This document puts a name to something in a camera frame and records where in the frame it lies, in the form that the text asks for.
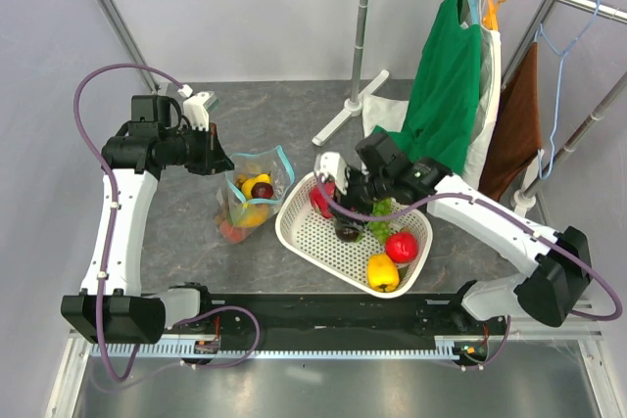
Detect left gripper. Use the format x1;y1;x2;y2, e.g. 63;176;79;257
161;121;234;176

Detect white plastic basket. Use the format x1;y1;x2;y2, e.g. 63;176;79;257
275;173;433;299

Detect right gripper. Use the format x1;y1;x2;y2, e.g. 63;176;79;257
327;163;391;232

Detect light blue hanger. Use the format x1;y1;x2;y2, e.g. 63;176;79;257
458;0;480;27

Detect orange green mango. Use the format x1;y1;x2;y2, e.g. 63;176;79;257
233;204;270;229

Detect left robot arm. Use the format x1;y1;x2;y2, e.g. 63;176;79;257
61;91;234;344

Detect green shirt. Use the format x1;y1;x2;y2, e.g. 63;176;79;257
374;0;481;174

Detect yellow lemon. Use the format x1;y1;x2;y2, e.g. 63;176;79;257
241;173;271;200

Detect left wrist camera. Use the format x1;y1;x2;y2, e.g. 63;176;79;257
177;84;217;131

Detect dark mangosteen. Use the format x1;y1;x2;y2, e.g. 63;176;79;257
335;226;362;243

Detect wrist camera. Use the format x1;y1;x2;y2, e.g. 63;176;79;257
313;152;349;195
177;84;217;131

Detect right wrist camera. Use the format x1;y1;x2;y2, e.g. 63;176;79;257
313;152;349;195

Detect blue wire hanger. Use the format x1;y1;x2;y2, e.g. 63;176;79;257
533;0;602;181

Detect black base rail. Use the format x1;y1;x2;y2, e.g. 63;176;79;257
146;293;506;353

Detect green grape bunch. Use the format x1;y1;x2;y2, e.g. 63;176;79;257
367;199;392;245

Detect brown longan bunch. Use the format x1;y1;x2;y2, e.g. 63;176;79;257
214;173;248;227

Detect white cable duct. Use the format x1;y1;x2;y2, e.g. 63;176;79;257
90;335;486;360

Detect orange peach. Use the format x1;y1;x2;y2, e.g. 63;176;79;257
218;219;247;244

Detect yellow bell pepper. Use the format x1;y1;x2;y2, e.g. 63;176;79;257
366;254;400;293

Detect clear zip top bag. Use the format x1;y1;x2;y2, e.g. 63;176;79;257
215;146;295;244

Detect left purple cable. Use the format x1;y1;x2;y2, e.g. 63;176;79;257
72;63;263;393

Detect red pomegranate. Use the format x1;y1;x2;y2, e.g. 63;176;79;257
385;231;419;264

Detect pink dragon fruit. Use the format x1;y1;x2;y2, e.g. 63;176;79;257
309;181;336;219

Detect metal clothes rack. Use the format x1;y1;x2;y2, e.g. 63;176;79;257
312;0;626;169

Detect brown towel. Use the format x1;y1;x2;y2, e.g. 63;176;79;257
479;43;543;202

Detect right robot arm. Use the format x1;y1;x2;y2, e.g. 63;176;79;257
314;132;592;334

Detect dark red plum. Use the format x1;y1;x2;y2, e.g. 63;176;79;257
251;182;274;200

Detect white garment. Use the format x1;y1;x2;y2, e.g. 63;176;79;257
362;0;502;188

